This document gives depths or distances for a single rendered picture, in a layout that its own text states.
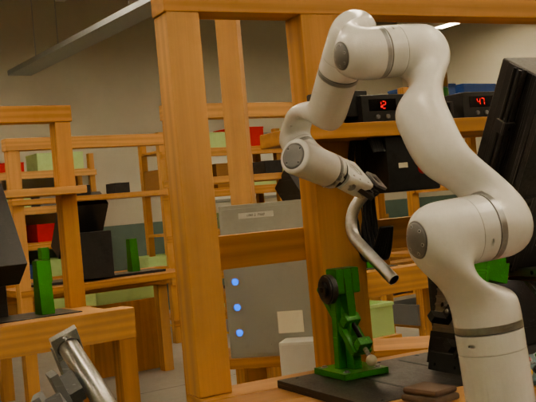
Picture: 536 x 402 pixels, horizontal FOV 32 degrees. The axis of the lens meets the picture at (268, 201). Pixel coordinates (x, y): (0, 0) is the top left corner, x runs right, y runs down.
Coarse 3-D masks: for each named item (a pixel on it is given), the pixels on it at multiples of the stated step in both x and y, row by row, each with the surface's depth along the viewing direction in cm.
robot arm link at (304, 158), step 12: (288, 144) 212; (300, 144) 210; (312, 144) 211; (288, 156) 211; (300, 156) 209; (312, 156) 209; (324, 156) 213; (336, 156) 218; (288, 168) 211; (300, 168) 209; (312, 168) 210; (324, 168) 213; (336, 168) 216; (312, 180) 215; (324, 180) 216
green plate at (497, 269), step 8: (480, 264) 227; (488, 264) 225; (496, 264) 228; (504, 264) 229; (480, 272) 227; (488, 272) 225; (496, 272) 228; (504, 272) 229; (488, 280) 225; (496, 280) 228; (504, 280) 229
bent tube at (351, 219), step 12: (372, 180) 232; (360, 204) 235; (348, 216) 235; (348, 228) 235; (360, 240) 232; (360, 252) 231; (372, 252) 229; (372, 264) 228; (384, 264) 226; (384, 276) 224; (396, 276) 225
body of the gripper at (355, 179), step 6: (348, 162) 227; (348, 168) 222; (354, 168) 226; (360, 168) 230; (348, 174) 220; (354, 174) 222; (360, 174) 225; (348, 180) 220; (354, 180) 221; (360, 180) 222; (366, 180) 225; (336, 186) 221; (342, 186) 220; (348, 186) 221; (354, 186) 222; (360, 186) 223; (366, 186) 224; (372, 186) 226; (348, 192) 223; (354, 192) 224; (360, 198) 227
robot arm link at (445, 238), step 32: (416, 224) 157; (448, 224) 154; (480, 224) 156; (416, 256) 158; (448, 256) 154; (480, 256) 158; (448, 288) 158; (480, 288) 155; (480, 320) 157; (512, 320) 157
